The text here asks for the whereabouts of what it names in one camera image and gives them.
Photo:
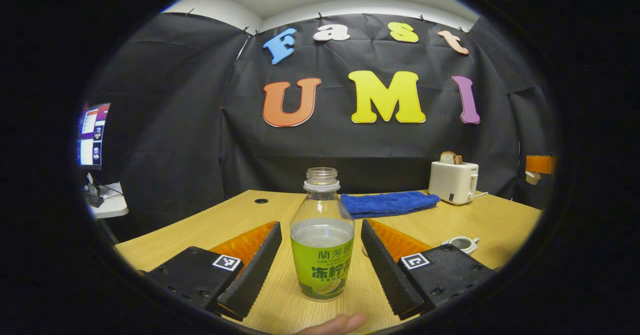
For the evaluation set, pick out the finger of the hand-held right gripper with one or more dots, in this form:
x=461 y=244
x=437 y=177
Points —
x=540 y=164

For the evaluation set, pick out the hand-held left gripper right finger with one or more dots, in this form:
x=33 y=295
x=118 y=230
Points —
x=382 y=270

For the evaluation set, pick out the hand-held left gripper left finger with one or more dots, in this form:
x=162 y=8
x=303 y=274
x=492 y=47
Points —
x=255 y=270

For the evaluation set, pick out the green label water bottle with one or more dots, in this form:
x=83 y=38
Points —
x=322 y=255

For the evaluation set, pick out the white teacup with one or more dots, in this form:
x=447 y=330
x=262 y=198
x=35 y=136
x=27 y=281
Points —
x=461 y=245

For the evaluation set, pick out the blue towel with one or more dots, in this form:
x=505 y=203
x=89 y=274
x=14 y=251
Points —
x=390 y=203

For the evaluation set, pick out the bread slice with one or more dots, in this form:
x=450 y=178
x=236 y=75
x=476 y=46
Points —
x=447 y=158
x=458 y=159

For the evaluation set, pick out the white toaster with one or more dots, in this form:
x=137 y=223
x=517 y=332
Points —
x=452 y=182

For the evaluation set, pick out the black backdrop cloth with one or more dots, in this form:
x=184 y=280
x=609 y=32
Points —
x=200 y=140

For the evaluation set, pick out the white side table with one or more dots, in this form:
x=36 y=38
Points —
x=112 y=206

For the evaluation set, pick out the small dark device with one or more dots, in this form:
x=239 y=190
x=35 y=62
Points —
x=94 y=200

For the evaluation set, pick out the computer monitor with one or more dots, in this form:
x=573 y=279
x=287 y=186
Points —
x=94 y=135

